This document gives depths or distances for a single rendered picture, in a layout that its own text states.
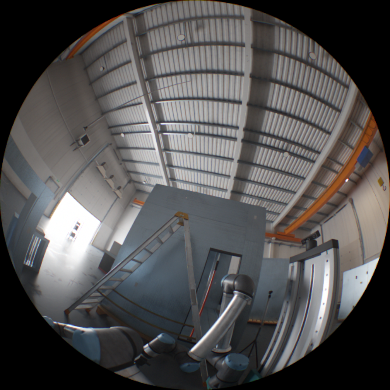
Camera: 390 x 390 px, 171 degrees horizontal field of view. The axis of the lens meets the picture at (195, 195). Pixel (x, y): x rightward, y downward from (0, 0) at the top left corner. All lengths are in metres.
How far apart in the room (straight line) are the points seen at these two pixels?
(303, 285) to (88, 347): 0.87
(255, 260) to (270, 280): 3.94
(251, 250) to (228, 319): 1.83
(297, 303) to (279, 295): 5.53
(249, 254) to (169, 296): 1.52
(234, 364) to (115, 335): 0.69
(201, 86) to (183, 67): 1.35
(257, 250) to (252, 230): 0.40
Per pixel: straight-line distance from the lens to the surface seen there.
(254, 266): 2.40
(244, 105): 6.06
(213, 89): 6.75
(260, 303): 6.30
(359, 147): 8.31
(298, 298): 0.85
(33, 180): 1.94
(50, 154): 9.92
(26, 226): 2.08
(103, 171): 10.93
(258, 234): 2.56
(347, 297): 6.85
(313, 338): 0.72
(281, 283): 6.38
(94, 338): 0.38
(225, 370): 0.99
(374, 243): 11.05
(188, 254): 1.62
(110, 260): 6.20
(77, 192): 10.85
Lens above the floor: 1.57
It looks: 34 degrees up
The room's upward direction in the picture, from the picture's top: 22 degrees clockwise
